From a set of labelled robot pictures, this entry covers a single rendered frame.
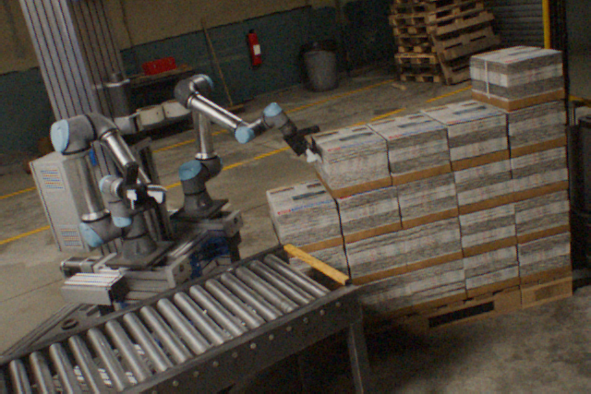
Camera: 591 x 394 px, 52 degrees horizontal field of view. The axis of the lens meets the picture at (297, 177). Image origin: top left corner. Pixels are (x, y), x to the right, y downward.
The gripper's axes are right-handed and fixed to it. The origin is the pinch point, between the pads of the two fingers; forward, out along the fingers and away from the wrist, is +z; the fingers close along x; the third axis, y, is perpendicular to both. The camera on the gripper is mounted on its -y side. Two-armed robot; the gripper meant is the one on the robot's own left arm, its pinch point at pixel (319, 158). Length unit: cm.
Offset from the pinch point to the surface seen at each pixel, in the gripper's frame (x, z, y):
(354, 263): 19, 45, 21
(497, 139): 19, 45, -69
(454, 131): 18, 27, -55
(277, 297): 88, -2, 43
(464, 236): 18, 74, -28
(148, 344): 97, -24, 82
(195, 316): 86, -16, 68
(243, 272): 62, -7, 51
